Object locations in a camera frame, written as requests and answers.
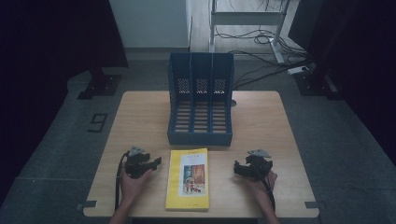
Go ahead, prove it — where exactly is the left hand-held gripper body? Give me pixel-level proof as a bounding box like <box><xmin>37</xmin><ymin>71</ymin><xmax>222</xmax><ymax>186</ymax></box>
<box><xmin>124</xmin><ymin>146</ymin><xmax>154</xmax><ymax>179</ymax></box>

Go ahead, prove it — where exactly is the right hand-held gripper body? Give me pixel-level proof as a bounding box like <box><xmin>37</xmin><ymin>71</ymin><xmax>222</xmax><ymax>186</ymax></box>
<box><xmin>245</xmin><ymin>148</ymin><xmax>275</xmax><ymax>182</ymax></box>

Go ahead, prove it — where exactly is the yellow picture book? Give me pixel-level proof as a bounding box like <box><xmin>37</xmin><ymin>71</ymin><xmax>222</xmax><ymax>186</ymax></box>
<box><xmin>164</xmin><ymin>147</ymin><xmax>210</xmax><ymax>212</ymax></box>

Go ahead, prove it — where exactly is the blue plastic file rack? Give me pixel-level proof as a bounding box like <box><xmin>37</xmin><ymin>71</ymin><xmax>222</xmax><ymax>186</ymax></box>
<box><xmin>166</xmin><ymin>51</ymin><xmax>235</xmax><ymax>147</ymax></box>

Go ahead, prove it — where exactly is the person's right hand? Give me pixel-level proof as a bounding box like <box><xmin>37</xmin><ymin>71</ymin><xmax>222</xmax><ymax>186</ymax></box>
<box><xmin>246</xmin><ymin>170</ymin><xmax>278</xmax><ymax>196</ymax></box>

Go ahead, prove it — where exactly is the person's left hand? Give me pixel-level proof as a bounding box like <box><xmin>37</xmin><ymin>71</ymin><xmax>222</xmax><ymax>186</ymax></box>
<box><xmin>120</xmin><ymin>169</ymin><xmax>153</xmax><ymax>203</ymax></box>

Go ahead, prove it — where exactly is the grey tape strip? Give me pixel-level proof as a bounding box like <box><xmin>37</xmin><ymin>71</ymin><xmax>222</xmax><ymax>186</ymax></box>
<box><xmin>304</xmin><ymin>201</ymin><xmax>326</xmax><ymax>210</ymax></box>
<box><xmin>76</xmin><ymin>200</ymin><xmax>98</xmax><ymax>211</ymax></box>

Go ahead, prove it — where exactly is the black stand base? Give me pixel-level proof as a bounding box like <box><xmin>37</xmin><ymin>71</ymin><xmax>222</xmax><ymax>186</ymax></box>
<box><xmin>77</xmin><ymin>66</ymin><xmax>122</xmax><ymax>101</ymax></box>
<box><xmin>293</xmin><ymin>69</ymin><xmax>344</xmax><ymax>101</ymax></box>

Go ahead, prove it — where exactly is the white power strip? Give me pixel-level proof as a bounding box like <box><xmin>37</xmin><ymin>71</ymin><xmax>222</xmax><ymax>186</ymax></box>
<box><xmin>287</xmin><ymin>65</ymin><xmax>310</xmax><ymax>76</ymax></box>

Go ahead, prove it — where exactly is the white cabinet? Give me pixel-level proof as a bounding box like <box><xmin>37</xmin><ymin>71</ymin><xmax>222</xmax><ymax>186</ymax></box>
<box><xmin>108</xmin><ymin>0</ymin><xmax>192</xmax><ymax>49</ymax></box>

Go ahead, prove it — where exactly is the dark curtain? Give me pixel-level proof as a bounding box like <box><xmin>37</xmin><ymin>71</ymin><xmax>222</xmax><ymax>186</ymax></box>
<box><xmin>288</xmin><ymin>0</ymin><xmax>396</xmax><ymax>166</ymax></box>
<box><xmin>0</xmin><ymin>0</ymin><xmax>129</xmax><ymax>206</ymax></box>

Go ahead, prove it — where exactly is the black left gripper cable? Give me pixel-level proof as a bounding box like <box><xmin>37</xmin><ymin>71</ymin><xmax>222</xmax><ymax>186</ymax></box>
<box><xmin>114</xmin><ymin>150</ymin><xmax>131</xmax><ymax>213</ymax></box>

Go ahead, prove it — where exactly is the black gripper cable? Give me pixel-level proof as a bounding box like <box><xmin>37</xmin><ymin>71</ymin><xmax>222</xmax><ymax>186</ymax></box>
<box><xmin>255</xmin><ymin>164</ymin><xmax>276</xmax><ymax>213</ymax></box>
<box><xmin>114</xmin><ymin>150</ymin><xmax>131</xmax><ymax>213</ymax></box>

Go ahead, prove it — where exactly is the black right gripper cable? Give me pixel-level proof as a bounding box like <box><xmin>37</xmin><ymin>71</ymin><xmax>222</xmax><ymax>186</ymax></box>
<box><xmin>255</xmin><ymin>164</ymin><xmax>276</xmax><ymax>213</ymax></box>

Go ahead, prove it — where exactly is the tangle of black floor cables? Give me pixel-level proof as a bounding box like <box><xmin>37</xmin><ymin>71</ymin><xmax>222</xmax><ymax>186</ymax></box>
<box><xmin>214</xmin><ymin>26</ymin><xmax>314</xmax><ymax>91</ymax></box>

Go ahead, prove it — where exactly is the white metal desk frame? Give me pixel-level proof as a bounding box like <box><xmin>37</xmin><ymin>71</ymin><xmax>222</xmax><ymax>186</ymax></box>
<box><xmin>208</xmin><ymin>0</ymin><xmax>292</xmax><ymax>64</ymax></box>

